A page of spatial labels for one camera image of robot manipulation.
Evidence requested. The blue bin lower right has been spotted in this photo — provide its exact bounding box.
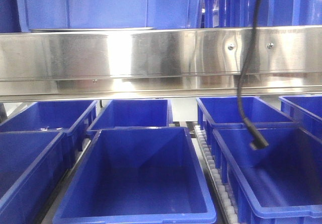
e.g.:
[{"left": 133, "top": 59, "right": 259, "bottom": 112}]
[{"left": 212, "top": 127, "right": 321, "bottom": 223}]

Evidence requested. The blue bin lower middle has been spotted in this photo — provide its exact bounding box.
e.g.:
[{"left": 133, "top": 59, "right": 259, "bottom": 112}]
[{"left": 52, "top": 127, "right": 217, "bottom": 223}]

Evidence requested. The silver metal tray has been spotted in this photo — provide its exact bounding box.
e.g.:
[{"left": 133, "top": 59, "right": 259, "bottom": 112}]
[{"left": 31, "top": 27, "right": 155, "bottom": 33}]

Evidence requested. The blue bin rear right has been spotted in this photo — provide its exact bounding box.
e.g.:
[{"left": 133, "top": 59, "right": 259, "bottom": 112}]
[{"left": 196, "top": 96, "right": 295, "bottom": 144}]

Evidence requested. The blue bin far right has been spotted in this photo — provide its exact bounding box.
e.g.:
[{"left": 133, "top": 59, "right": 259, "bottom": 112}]
[{"left": 279, "top": 95, "right": 321, "bottom": 139}]

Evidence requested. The stainless steel shelf rail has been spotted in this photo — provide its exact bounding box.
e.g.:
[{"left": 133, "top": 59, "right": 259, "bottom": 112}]
[{"left": 1, "top": 26, "right": 321, "bottom": 102}]

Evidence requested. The blue bin rear middle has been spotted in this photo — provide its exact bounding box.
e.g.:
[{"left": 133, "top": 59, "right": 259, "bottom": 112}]
[{"left": 86, "top": 99, "right": 173, "bottom": 136}]

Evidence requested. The blue bin lower left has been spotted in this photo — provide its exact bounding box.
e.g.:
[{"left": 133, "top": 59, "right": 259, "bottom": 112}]
[{"left": 1, "top": 132, "right": 66, "bottom": 223}]

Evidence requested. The blue crate upper right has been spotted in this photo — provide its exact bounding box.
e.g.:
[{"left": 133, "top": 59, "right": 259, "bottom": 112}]
[{"left": 204, "top": 0, "right": 321, "bottom": 28}]

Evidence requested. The blue bin rear left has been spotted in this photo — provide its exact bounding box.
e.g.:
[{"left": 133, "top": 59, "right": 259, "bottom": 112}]
[{"left": 1, "top": 100, "right": 97, "bottom": 168}]

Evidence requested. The black cable with connector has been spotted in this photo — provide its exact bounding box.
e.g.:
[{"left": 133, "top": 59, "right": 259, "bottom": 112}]
[{"left": 236, "top": 0, "right": 269, "bottom": 151}]

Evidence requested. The roller track rail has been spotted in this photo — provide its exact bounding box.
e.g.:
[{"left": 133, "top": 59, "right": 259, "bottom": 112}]
[{"left": 194, "top": 125, "right": 239, "bottom": 223}]

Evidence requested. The large blue bin upper left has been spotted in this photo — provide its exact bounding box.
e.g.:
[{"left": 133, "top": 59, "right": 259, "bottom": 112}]
[{"left": 17, "top": 0, "right": 203, "bottom": 32}]

